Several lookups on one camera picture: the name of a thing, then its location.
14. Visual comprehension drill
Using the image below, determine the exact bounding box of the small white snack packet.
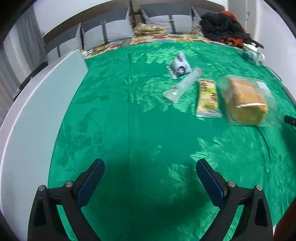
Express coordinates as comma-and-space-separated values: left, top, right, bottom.
166, 52, 192, 80

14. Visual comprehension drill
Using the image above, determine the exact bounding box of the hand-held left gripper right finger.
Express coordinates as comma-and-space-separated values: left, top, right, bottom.
196, 159, 274, 241

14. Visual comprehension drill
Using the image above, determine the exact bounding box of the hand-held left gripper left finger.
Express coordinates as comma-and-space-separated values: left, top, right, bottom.
28, 159, 105, 241

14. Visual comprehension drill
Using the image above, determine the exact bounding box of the grey curtain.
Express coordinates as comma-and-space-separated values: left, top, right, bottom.
20, 9, 46, 69

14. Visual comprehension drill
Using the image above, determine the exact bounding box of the long clear snack packet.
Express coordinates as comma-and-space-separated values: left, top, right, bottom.
164, 67, 203, 104

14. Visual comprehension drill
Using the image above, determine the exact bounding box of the black clothes pile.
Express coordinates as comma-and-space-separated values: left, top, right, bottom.
199, 12, 251, 44

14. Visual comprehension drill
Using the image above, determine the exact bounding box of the yellow biscuit packet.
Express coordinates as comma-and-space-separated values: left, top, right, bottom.
195, 79, 223, 118

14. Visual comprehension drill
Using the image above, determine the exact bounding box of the white patterned mug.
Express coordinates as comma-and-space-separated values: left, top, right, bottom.
242, 43, 265, 65

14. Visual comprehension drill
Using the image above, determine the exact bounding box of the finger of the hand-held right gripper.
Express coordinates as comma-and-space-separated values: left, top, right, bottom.
284, 115, 296, 127

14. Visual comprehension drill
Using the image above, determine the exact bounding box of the green patterned tablecloth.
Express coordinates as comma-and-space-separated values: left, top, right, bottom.
47, 40, 296, 241

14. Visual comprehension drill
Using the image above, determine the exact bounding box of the red garment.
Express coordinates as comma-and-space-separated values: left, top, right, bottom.
220, 10, 244, 48

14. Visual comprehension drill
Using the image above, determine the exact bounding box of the bread loaf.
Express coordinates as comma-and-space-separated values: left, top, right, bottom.
218, 75, 278, 127

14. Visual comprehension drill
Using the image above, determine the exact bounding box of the beige folded cloth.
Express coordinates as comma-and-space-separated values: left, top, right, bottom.
133, 23, 166, 36

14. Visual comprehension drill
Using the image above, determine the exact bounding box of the white sheer curtain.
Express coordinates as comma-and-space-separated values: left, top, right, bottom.
0, 42, 22, 123

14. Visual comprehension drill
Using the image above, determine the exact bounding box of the floral bed sheet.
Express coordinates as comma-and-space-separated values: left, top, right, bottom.
82, 25, 243, 61

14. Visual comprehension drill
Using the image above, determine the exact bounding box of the brown headboard panel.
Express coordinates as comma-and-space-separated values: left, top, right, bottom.
131, 0, 226, 15
43, 0, 131, 43

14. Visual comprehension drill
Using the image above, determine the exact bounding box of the black cable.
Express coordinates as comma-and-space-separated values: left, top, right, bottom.
264, 66, 283, 82

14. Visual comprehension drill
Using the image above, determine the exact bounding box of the white door frame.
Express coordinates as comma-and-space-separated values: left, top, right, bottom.
228, 0, 255, 40

